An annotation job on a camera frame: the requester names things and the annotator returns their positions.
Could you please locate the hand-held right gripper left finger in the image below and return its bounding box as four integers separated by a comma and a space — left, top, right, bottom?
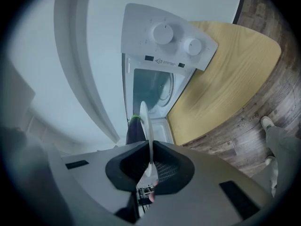
47, 139, 152, 226

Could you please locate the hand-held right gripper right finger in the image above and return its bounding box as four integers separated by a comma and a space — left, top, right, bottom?
141, 140, 276, 226

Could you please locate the purple eggplant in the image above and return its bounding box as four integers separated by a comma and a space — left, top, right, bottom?
126, 113, 146, 147

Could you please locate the white microwave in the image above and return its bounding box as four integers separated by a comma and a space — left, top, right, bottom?
120, 3, 219, 146

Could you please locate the person's right hand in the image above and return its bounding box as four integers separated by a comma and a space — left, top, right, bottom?
148, 180, 158, 203

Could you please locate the person's right white shoe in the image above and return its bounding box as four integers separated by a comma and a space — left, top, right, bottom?
260, 115, 275, 133

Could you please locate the low wooden table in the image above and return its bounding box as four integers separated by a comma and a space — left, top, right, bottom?
166, 20, 282, 146

